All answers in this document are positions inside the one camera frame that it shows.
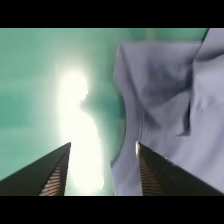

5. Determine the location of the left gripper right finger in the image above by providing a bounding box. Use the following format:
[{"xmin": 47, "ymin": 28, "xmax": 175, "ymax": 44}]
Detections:
[{"xmin": 135, "ymin": 141, "xmax": 224, "ymax": 197}]

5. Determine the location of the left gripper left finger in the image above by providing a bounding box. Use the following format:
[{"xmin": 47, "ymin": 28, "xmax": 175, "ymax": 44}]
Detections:
[{"xmin": 0, "ymin": 141, "xmax": 72, "ymax": 197}]

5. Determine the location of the light blue shirt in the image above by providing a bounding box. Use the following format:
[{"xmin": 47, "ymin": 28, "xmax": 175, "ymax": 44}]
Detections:
[{"xmin": 110, "ymin": 28, "xmax": 224, "ymax": 197}]

